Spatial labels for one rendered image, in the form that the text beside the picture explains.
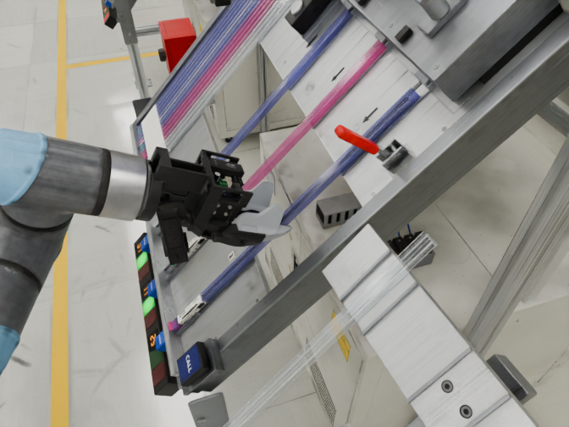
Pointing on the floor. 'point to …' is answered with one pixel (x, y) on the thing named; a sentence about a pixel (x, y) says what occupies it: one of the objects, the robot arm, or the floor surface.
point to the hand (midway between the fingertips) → (278, 225)
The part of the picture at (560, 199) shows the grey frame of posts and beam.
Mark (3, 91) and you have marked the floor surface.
